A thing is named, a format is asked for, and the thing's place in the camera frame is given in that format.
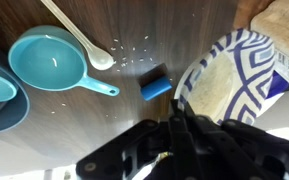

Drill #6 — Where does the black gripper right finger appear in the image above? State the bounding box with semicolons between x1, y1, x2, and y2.
184;104;289;180

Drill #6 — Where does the long white plastic spoon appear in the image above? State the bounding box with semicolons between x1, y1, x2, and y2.
40;0;116;72

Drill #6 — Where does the patterned bowl with sugar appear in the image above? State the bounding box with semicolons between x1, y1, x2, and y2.
173;28;286;126

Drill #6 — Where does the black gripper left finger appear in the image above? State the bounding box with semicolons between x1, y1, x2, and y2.
75;98;199;180

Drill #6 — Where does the large teal measuring cup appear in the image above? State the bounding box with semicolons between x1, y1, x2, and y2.
7;25;121;98

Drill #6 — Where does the glass jar with label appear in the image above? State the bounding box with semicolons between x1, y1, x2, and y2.
249;0;289;90

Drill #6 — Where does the blue foam cylinder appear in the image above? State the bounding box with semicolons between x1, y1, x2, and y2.
139;73;174;102

